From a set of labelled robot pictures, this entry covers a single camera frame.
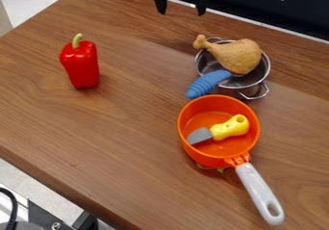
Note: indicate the red toy pepper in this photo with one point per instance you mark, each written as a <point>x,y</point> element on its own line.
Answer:
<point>80,63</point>

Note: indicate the toy chicken drumstick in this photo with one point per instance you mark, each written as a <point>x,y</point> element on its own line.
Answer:
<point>238,55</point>

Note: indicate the silver pot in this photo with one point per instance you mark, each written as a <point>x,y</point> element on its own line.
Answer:
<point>252,80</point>

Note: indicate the yellow toy knife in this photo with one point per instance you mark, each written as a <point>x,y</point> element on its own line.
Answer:
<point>227,129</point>

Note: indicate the orange pot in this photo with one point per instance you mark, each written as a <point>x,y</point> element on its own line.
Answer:
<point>222,150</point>

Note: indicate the blue ribbed toy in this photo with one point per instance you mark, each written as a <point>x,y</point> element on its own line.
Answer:
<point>206,83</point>

